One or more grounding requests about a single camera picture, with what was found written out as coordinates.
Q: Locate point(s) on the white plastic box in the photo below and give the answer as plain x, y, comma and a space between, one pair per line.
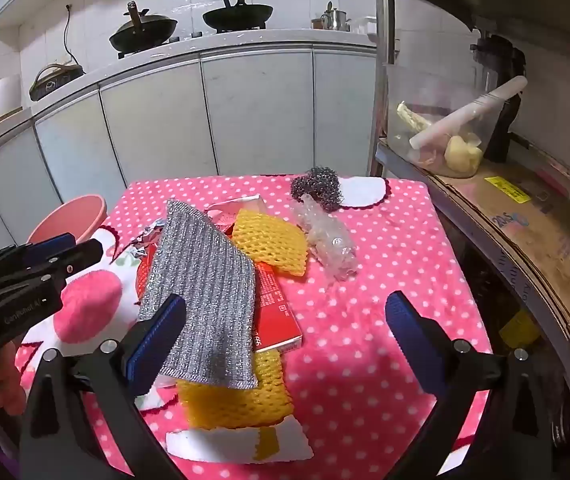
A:
364, 25

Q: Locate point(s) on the brown cardboard sheet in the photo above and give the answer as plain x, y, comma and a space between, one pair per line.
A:
540, 230

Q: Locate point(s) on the steel wool scrubber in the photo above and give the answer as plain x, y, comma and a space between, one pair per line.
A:
315, 185

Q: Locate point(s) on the yellow food lump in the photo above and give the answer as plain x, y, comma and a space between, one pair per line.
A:
462, 155

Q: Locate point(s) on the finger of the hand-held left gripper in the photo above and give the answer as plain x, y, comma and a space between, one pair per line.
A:
52, 249
80, 257

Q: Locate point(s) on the white rolling pin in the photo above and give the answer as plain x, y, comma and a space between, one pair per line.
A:
465, 112

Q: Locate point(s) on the red cardboard box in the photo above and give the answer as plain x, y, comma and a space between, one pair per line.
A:
277, 320

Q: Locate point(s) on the grey kitchen counter cabinet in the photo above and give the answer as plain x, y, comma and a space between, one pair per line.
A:
165, 120

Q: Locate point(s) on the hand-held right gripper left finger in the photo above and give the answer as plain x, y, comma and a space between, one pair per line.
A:
157, 335

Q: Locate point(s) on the black wok with lid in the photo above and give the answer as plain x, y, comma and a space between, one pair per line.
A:
142, 32

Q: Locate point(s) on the clear plastic container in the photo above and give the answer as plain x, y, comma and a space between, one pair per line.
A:
415, 90

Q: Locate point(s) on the yellow packet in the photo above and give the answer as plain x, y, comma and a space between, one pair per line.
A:
520, 330

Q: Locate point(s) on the clear bubble wrap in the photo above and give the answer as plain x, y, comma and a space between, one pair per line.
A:
327, 240

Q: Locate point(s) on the small brown cup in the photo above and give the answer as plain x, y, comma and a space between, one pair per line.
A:
317, 23

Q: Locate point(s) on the silver foil wrapper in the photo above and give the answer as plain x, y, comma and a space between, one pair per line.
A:
147, 240

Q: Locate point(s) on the yellow foam net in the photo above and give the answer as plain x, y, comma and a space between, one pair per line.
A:
270, 240
235, 405

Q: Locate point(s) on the pale vegetable piece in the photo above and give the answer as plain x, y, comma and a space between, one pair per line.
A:
412, 117

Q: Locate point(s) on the pink dotted printed blanket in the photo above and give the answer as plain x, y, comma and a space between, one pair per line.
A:
390, 260

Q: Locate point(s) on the steel kettle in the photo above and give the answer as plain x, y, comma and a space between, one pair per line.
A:
335, 20

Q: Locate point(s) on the dark electric cooker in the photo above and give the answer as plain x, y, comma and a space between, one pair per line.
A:
55, 85

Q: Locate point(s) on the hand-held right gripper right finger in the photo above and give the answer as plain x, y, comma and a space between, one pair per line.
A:
410, 332

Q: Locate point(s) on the black open wok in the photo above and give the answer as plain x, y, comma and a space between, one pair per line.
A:
237, 15

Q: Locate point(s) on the gas stove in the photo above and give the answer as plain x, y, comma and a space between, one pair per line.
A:
185, 38

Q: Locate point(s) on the silver scouring cloth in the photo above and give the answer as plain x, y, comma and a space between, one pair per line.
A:
200, 285

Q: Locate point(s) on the pink plastic basin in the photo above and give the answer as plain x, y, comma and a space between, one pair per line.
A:
65, 215

